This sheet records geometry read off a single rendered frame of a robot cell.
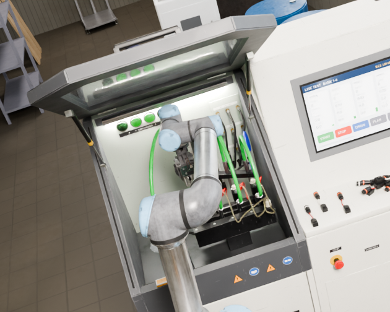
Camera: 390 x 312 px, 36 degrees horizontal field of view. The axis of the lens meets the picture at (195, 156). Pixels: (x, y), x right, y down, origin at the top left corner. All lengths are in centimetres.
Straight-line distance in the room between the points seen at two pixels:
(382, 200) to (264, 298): 60
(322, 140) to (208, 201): 86
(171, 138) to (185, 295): 53
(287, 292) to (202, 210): 88
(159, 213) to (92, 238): 267
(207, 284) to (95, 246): 202
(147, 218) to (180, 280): 22
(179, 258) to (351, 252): 90
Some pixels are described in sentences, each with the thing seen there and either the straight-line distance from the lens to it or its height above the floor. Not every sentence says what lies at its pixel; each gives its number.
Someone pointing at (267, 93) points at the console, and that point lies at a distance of 234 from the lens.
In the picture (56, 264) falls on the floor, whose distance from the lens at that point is 428.
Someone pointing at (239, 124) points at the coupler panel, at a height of 122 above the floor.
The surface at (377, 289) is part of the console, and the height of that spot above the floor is 57.
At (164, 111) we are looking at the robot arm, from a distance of 211.
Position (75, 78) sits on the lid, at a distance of 157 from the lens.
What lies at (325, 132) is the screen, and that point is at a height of 121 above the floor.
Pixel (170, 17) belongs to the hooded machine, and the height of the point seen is 74.
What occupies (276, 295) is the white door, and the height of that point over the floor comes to 72.
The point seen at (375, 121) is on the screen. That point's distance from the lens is 250.
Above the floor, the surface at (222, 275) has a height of 91.
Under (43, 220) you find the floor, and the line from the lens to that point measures 479.
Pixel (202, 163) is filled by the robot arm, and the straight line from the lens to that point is 183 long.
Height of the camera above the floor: 249
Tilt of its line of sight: 31 degrees down
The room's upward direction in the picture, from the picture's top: 17 degrees counter-clockwise
